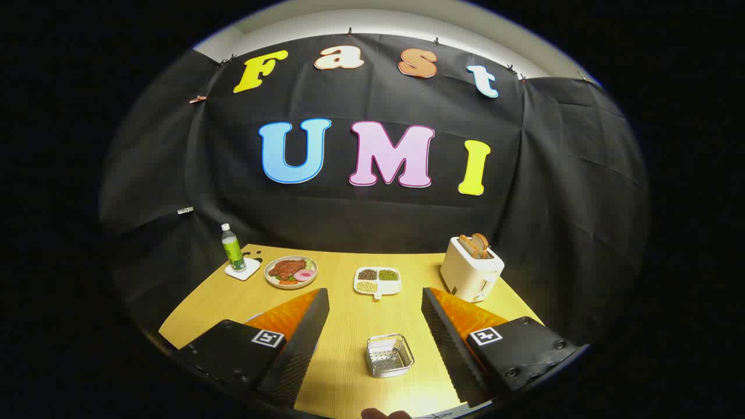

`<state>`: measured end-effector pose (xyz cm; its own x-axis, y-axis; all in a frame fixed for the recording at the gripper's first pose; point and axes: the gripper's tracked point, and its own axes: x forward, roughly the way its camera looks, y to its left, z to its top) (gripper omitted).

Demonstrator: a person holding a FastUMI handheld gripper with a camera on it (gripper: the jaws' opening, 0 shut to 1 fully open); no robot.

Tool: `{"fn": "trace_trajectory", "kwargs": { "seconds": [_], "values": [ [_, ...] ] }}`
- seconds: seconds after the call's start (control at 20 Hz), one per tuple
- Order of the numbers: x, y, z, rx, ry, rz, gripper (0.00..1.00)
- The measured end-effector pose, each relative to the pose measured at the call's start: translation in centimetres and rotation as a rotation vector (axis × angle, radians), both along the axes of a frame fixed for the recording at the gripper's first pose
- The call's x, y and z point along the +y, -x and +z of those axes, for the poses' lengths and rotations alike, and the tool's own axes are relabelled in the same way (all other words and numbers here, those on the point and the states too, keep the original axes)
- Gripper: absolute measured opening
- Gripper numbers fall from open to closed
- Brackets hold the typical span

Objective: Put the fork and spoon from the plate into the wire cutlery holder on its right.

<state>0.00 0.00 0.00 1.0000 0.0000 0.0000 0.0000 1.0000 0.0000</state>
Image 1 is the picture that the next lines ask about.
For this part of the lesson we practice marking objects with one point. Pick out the white square coaster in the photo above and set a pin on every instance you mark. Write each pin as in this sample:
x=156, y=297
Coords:
x=251, y=269

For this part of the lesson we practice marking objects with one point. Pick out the green label plastic bottle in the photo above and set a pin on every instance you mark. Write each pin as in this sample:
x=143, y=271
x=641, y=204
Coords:
x=233, y=250

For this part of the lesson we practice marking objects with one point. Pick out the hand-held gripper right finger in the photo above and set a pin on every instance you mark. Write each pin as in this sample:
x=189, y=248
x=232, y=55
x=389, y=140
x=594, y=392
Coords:
x=451, y=343

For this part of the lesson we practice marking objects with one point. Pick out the white divided bean dish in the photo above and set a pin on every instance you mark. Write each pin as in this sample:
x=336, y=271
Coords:
x=389, y=287

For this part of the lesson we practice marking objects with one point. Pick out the pink cloth clip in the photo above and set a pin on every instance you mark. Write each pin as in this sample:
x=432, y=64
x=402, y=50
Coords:
x=198, y=99

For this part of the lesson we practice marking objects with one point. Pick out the beige round food plate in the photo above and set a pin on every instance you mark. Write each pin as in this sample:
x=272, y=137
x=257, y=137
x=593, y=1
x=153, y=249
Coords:
x=302, y=284

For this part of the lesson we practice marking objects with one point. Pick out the pink ham slice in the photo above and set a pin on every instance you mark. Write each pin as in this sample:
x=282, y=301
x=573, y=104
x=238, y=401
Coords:
x=304, y=274

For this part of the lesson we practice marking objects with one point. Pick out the black backdrop cloth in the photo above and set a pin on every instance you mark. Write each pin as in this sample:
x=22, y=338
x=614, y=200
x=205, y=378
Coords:
x=372, y=221

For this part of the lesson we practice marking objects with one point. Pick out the white toaster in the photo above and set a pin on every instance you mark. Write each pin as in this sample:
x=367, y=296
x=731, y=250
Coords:
x=465, y=273

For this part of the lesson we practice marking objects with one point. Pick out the brown meat piece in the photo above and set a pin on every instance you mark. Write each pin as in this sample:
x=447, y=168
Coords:
x=286, y=269

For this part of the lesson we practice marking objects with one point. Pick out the brown toast slice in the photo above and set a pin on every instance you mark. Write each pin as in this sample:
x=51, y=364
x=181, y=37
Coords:
x=467, y=245
x=482, y=241

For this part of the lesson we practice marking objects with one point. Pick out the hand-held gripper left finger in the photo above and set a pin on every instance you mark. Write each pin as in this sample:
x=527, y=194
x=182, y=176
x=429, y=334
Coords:
x=297, y=349

